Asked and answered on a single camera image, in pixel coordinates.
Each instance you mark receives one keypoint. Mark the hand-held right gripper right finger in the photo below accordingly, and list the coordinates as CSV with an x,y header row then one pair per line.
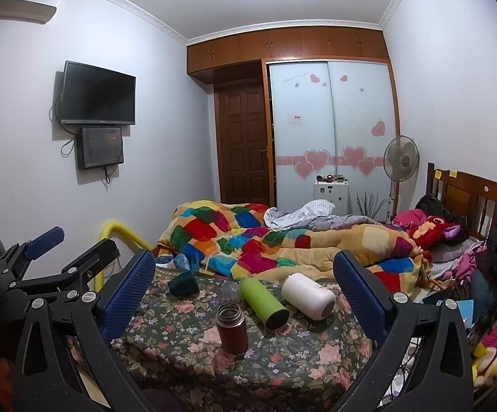
x,y
360,300

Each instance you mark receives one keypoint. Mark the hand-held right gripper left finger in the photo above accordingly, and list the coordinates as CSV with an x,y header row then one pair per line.
x,y
129,296

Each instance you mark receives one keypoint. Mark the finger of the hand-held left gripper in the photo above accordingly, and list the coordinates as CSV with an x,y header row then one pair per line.
x,y
44,242
96,255

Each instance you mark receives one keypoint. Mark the white cup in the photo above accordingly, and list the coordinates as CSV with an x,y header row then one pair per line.
x,y
306,295

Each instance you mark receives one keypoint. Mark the dark green cup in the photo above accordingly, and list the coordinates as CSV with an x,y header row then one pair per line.
x,y
183,285

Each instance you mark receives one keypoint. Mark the green bottle with black base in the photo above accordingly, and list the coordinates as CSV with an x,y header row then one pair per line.
x,y
261,300

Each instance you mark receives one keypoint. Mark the clear glass cup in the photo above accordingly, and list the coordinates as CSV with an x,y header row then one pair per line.
x,y
228,292

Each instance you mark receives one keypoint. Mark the blue cloth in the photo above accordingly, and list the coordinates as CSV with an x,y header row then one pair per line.
x,y
180,261

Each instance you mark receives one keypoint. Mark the floral tablecloth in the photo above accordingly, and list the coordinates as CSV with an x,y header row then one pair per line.
x,y
180,343

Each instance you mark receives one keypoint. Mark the dark twig bundle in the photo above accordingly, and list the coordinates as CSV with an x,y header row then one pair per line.
x,y
370,208

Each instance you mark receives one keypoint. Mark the pink cloth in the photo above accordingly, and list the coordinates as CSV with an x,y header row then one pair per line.
x,y
409,218

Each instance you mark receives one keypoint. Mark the blue book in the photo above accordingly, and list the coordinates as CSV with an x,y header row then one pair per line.
x,y
458,313

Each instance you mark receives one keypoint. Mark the grey striped sheet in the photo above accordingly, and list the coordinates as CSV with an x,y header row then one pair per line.
x,y
304,216

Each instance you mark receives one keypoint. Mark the red plush toy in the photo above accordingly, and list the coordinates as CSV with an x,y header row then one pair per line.
x,y
433,229

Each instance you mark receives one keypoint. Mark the red-brown steel thermos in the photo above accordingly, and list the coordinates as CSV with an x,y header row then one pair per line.
x,y
232,330

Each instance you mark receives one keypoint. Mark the white floor appliance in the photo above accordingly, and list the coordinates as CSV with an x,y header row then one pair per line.
x,y
331,195

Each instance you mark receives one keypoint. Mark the black bag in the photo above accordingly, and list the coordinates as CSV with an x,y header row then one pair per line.
x,y
431,206

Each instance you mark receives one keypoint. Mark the colourful patchwork quilt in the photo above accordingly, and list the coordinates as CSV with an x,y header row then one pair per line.
x,y
231,231

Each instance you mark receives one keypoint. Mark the wooden headboard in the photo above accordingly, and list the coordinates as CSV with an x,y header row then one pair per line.
x,y
458,193

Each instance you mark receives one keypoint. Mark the standing fan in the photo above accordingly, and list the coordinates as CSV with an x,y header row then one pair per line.
x,y
400,156

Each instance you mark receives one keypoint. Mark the wardrobe with heart stickers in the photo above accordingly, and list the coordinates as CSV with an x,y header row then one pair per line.
x,y
308,128

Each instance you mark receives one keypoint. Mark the brown wooden door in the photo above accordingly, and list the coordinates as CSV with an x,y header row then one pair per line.
x,y
244,146

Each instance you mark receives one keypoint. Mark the wooden overhead cabinets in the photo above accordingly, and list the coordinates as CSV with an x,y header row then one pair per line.
x,y
240,47

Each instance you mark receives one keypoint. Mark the yellow padded rail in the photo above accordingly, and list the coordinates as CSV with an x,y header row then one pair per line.
x,y
122,229

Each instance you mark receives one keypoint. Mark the small black wall monitor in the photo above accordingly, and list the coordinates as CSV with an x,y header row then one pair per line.
x,y
100,146

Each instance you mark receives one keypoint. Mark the black wall television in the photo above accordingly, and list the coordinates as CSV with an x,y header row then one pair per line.
x,y
98,92

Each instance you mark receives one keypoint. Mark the wall air conditioner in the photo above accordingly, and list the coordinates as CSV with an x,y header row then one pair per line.
x,y
17,10

